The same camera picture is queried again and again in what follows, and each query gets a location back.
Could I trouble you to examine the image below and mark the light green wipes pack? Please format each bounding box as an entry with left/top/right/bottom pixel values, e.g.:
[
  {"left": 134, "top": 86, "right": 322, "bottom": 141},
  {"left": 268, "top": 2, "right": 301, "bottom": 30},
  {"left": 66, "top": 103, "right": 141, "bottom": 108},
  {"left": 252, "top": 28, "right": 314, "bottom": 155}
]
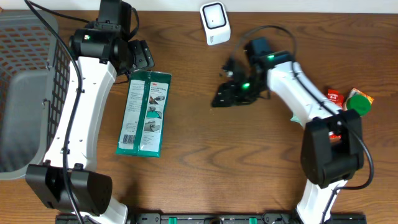
[{"left": 290, "top": 115, "right": 301, "bottom": 123}]

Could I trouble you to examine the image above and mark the red stick sachet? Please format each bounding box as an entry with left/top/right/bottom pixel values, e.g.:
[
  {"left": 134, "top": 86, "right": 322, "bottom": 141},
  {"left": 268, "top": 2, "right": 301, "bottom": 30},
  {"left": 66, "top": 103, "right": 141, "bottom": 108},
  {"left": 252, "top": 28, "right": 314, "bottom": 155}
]
[{"left": 327, "top": 89, "right": 344, "bottom": 108}]

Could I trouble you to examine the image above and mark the red snack bag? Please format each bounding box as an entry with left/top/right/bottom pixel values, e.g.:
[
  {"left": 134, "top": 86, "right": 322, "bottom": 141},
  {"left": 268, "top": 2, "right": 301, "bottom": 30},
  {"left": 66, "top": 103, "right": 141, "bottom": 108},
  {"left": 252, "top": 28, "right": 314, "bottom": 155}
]
[{"left": 329, "top": 132, "right": 341, "bottom": 141}]

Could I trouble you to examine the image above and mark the small orange box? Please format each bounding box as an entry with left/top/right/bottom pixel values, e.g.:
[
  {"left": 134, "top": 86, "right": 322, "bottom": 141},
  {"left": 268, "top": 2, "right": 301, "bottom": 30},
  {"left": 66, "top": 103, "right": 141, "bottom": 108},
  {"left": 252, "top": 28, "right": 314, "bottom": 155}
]
[{"left": 348, "top": 88, "right": 374, "bottom": 104}]

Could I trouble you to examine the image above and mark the green lid jar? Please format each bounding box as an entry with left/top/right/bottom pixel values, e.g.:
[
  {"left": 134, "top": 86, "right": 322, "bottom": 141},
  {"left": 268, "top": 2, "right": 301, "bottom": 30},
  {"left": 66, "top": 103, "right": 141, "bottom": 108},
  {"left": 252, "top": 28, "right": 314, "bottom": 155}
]
[{"left": 345, "top": 94, "right": 371, "bottom": 116}]

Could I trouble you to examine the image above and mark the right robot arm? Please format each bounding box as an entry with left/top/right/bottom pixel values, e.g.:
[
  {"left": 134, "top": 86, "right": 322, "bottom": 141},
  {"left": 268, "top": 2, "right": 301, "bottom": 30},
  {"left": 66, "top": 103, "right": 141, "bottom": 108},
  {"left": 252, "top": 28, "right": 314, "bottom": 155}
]
[{"left": 211, "top": 38, "right": 366, "bottom": 223}]

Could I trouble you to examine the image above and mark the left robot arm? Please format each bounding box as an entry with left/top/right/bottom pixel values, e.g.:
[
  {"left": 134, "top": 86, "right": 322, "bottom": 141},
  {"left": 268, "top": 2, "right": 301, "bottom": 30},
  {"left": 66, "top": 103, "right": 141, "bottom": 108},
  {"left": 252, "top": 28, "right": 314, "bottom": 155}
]
[{"left": 25, "top": 0, "right": 154, "bottom": 223}]

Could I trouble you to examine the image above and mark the white barcode scanner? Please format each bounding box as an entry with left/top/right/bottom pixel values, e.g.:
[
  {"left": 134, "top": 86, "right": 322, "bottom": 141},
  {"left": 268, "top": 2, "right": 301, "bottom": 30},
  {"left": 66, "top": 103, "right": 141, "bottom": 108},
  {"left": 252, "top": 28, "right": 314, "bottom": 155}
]
[{"left": 200, "top": 1, "right": 231, "bottom": 45}]

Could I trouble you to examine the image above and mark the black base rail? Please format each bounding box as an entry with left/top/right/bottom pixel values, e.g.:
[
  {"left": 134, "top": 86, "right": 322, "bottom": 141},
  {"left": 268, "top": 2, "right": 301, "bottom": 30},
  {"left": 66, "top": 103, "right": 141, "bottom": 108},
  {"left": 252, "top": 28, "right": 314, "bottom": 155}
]
[{"left": 55, "top": 213, "right": 367, "bottom": 224}]

